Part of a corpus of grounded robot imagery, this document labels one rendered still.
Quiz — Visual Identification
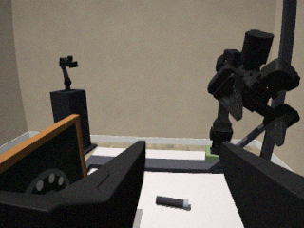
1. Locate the dark green chalkboard with wooden frame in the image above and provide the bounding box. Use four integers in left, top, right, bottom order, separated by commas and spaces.
0, 114, 87, 195

